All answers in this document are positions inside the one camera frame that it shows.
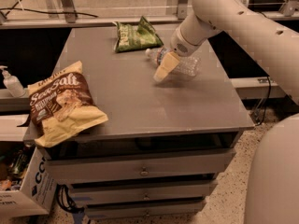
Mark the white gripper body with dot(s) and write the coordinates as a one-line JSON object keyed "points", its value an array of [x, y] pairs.
{"points": [[180, 46]]}

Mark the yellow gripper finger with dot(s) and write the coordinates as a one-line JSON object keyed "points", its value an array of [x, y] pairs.
{"points": [[167, 62]]}

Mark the clear plastic water bottle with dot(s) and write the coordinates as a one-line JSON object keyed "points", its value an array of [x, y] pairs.
{"points": [[187, 65]]}

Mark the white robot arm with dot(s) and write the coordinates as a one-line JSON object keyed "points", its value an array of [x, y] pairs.
{"points": [[273, 186]]}

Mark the green chip bag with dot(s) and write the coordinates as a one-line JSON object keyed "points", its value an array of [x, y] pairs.
{"points": [[131, 39]]}

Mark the brown and yellow chip bag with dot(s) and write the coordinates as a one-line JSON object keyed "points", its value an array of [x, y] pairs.
{"points": [[62, 106]]}

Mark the white pump sanitizer bottle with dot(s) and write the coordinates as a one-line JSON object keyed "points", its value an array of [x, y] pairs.
{"points": [[12, 83]]}

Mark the grey drawer cabinet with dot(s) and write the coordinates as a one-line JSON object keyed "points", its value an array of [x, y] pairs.
{"points": [[145, 117]]}

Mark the middle grey drawer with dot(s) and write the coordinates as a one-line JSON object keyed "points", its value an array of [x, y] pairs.
{"points": [[144, 192]]}

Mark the grey drawer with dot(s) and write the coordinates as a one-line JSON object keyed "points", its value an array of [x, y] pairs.
{"points": [[140, 166], [144, 192], [146, 209]]}

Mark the top grey drawer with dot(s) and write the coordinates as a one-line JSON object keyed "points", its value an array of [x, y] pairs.
{"points": [[140, 166]]}

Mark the bottom grey drawer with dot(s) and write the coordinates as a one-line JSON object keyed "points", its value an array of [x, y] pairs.
{"points": [[146, 209]]}

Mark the white cardboard box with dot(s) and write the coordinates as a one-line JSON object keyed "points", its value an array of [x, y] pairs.
{"points": [[26, 188]]}

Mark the metal frame rail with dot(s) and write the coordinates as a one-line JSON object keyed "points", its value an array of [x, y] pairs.
{"points": [[106, 22]]}

